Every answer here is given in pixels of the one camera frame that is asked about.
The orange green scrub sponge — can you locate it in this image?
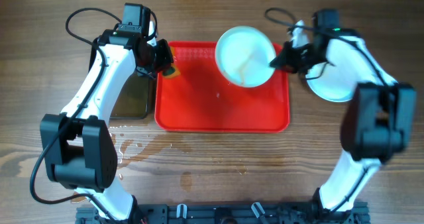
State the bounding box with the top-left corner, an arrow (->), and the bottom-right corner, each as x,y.
162,63 -> 181,79

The white plate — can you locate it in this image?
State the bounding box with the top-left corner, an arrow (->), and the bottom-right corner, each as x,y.
215,26 -> 276,88
305,62 -> 358,103

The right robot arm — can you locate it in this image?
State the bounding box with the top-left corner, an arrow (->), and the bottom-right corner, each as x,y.
270,9 -> 417,217

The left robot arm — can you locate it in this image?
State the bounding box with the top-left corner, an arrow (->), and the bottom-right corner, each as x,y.
36,3 -> 178,223

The black water basin tray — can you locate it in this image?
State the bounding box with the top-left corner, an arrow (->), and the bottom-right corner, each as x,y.
88,36 -> 156,119

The red plastic serving tray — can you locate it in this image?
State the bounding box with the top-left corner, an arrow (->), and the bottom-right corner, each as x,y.
154,41 -> 290,133

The left black cable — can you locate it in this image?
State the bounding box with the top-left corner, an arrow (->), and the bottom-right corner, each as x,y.
28,7 -> 160,224

